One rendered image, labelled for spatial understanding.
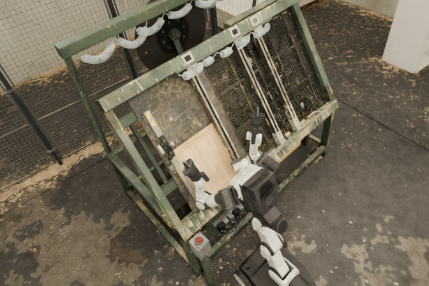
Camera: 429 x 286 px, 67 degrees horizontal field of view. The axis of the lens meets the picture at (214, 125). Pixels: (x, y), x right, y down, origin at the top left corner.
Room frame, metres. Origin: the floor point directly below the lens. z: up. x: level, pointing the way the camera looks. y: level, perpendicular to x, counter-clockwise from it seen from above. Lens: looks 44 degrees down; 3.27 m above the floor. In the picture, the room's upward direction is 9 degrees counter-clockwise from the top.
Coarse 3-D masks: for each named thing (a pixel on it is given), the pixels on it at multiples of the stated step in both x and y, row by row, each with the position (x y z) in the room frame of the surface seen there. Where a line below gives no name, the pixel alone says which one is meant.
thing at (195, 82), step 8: (184, 56) 2.23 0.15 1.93; (192, 56) 2.25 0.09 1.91; (184, 64) 2.19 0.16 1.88; (200, 64) 2.14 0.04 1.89; (200, 72) 2.19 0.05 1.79; (192, 80) 2.17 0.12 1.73; (200, 88) 2.16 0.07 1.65; (200, 96) 2.11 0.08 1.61; (208, 96) 2.12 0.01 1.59; (208, 104) 2.10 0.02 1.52; (208, 112) 2.05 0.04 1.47; (216, 112) 2.05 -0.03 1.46; (216, 120) 2.01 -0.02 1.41; (216, 128) 1.99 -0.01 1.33; (224, 128) 1.98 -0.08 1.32; (224, 136) 1.94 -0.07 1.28; (224, 144) 1.92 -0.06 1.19; (232, 144) 1.91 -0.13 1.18; (232, 152) 1.87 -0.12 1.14; (232, 160) 1.85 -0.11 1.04
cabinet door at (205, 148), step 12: (204, 132) 1.95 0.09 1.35; (216, 132) 1.98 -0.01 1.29; (192, 144) 1.85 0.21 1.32; (204, 144) 1.88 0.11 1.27; (216, 144) 1.91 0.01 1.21; (180, 156) 1.75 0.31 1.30; (192, 156) 1.78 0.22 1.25; (204, 156) 1.81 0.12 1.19; (216, 156) 1.84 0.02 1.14; (228, 156) 1.87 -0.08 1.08; (204, 168) 1.75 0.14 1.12; (216, 168) 1.78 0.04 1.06; (228, 168) 1.80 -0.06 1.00; (204, 180) 1.68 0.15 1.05; (216, 180) 1.70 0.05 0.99; (228, 180) 1.73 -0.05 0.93; (216, 192) 1.63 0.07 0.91
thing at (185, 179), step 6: (144, 114) 1.88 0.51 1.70; (150, 114) 1.90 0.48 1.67; (150, 120) 1.86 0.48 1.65; (150, 126) 1.86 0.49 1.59; (156, 126) 1.85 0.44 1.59; (156, 132) 1.82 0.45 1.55; (174, 156) 1.73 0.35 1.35; (174, 162) 1.70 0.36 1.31; (180, 168) 1.68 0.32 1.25; (180, 174) 1.64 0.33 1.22; (186, 180) 1.62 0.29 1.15; (186, 186) 1.59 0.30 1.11; (192, 186) 1.60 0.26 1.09; (192, 192) 1.57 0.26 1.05; (192, 198) 1.55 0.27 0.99
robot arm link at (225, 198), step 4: (224, 192) 1.31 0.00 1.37; (228, 192) 1.31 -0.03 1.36; (216, 196) 1.33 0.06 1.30; (220, 196) 1.30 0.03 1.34; (224, 196) 1.29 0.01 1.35; (228, 196) 1.28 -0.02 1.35; (232, 196) 1.30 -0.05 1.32; (216, 200) 1.31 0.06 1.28; (220, 200) 1.29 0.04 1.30; (224, 200) 1.26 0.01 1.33; (228, 200) 1.26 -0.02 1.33; (232, 200) 1.26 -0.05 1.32; (220, 204) 1.29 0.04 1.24; (224, 204) 1.25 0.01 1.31; (228, 204) 1.24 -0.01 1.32; (232, 204) 1.24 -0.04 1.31; (224, 208) 1.23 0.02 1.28
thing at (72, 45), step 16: (160, 0) 2.73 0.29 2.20; (176, 0) 2.78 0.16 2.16; (256, 0) 3.50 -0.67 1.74; (128, 16) 2.51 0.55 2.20; (144, 16) 2.58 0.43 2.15; (96, 32) 2.33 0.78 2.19; (112, 32) 2.40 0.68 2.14; (64, 48) 2.18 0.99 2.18; (80, 48) 2.24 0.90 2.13; (176, 48) 2.74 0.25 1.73; (80, 80) 2.26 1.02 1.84; (96, 128) 2.31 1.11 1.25
